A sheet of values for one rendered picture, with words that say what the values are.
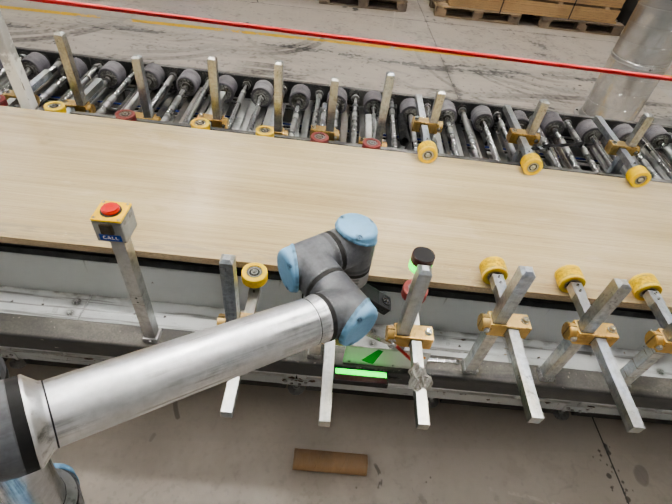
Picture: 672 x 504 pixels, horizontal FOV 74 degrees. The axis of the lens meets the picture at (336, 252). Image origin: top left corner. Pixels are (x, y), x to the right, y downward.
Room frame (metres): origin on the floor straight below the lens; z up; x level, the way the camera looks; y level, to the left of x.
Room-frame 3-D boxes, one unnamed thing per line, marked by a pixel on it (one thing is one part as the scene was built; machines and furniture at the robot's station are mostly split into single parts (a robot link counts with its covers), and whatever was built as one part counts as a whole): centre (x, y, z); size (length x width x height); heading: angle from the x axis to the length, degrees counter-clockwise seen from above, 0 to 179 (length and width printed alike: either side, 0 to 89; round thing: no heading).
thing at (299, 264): (0.61, 0.04, 1.28); 0.12 x 0.12 x 0.09; 40
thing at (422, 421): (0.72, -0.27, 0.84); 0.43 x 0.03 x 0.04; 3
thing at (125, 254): (0.74, 0.53, 0.93); 0.05 x 0.04 x 0.45; 93
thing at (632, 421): (0.79, -0.77, 0.95); 0.50 x 0.04 x 0.04; 3
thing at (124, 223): (0.74, 0.53, 1.18); 0.07 x 0.07 x 0.08; 3
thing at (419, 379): (0.64, -0.28, 0.87); 0.09 x 0.07 x 0.02; 3
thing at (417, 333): (0.79, -0.25, 0.85); 0.13 x 0.06 x 0.05; 93
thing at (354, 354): (0.76, -0.20, 0.75); 0.26 x 0.01 x 0.10; 93
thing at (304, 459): (0.69, -0.10, 0.04); 0.30 x 0.08 x 0.08; 93
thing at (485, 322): (0.80, -0.50, 0.95); 0.13 x 0.06 x 0.05; 93
